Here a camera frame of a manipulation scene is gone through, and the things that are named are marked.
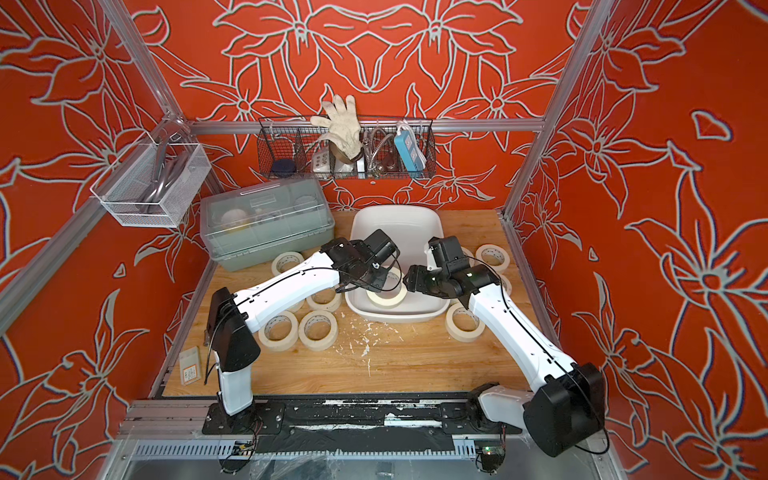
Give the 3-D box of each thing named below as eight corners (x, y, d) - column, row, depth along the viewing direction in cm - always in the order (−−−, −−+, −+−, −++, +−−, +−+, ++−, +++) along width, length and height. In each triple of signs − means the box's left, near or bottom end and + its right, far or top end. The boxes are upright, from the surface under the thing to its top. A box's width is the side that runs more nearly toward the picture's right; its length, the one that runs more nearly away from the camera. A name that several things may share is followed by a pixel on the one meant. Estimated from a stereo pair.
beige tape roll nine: (297, 351, 86) (294, 346, 83) (304, 316, 93) (301, 310, 90) (336, 351, 86) (334, 346, 83) (339, 316, 93) (338, 310, 90)
